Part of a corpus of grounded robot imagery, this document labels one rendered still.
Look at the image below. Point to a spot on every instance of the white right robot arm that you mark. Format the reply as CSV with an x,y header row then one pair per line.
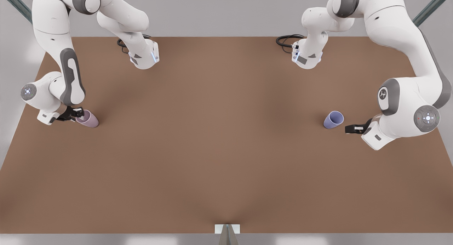
x,y
49,29

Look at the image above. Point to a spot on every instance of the pink cup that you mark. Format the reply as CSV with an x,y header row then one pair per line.
x,y
89,119

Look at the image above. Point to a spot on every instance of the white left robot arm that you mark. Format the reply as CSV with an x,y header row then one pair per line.
x,y
400,29

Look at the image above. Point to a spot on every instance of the purple cup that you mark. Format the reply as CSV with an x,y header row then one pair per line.
x,y
333,119

